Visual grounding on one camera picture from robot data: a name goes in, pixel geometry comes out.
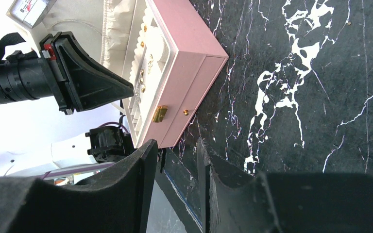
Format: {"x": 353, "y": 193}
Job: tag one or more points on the pink open jewelry box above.
{"x": 121, "y": 34}

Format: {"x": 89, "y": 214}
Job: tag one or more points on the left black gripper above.
{"x": 61, "y": 69}

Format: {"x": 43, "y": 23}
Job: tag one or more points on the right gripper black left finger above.
{"x": 116, "y": 200}

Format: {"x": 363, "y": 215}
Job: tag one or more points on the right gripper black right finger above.
{"x": 233, "y": 201}

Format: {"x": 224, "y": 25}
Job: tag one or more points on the rhinestone dangle earring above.
{"x": 150, "y": 63}

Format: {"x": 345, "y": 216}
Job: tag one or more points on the silver jewelry in box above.
{"x": 137, "y": 92}

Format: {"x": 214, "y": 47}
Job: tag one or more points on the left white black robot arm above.
{"x": 95, "y": 146}

